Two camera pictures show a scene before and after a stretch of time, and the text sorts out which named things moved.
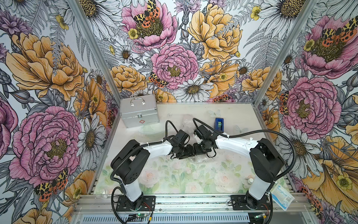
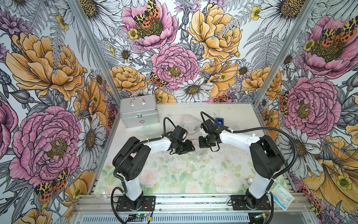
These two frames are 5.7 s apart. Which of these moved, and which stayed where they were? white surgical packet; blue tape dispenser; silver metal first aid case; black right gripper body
Moved: black right gripper body
Stayed: silver metal first aid case; white surgical packet; blue tape dispenser
